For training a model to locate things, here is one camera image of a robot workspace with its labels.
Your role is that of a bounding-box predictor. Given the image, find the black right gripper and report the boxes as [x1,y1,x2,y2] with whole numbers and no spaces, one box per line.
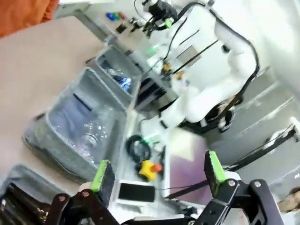
[142,0,175,38]

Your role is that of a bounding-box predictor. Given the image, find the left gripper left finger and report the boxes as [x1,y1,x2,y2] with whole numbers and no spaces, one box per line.
[46,159,125,225]

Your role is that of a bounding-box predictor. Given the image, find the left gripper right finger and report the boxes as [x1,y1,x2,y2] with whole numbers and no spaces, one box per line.
[194,150,285,225]

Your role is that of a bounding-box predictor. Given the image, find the small pink label water bottle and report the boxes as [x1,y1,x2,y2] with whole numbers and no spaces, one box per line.
[74,137,99,166]

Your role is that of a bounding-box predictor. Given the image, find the large clear plastic bottle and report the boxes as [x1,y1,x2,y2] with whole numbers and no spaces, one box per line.
[77,105,118,160]

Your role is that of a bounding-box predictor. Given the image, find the blue white drink can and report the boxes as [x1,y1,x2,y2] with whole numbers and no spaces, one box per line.
[118,75,134,91]

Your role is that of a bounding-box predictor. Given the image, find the brown glass bottle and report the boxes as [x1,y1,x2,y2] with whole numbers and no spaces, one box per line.
[3,184,53,213]
[0,198,40,225]

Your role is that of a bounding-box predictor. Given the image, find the grey fabric basket can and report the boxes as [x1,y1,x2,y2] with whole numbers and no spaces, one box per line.
[94,45,144,106]

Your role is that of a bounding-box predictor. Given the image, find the grey fabric basket plastic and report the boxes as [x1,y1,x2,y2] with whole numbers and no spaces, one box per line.
[22,67,128,184]

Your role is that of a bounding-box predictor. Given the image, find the grey fabric basket bottle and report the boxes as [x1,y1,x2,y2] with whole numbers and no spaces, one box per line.
[0,164,82,225]

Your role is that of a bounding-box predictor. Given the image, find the black screen phone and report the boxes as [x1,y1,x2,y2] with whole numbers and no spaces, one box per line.
[118,182,156,203]

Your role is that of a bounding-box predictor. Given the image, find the yellow emergency stop button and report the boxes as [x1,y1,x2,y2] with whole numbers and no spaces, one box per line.
[137,160,163,182]

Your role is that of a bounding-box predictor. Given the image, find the black computer box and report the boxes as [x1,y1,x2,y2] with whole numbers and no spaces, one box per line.
[137,77,167,112]

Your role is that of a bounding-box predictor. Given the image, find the person with brown hair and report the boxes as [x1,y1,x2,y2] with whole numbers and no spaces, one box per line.
[278,187,300,214]

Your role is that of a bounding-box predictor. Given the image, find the white background table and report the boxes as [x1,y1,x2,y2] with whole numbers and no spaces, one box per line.
[55,0,150,47]

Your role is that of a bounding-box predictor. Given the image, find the person in orange hoodie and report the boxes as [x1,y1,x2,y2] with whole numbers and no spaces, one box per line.
[0,0,60,38]

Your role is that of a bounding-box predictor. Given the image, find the coiled black cable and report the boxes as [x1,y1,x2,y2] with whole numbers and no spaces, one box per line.
[126,134,152,163]

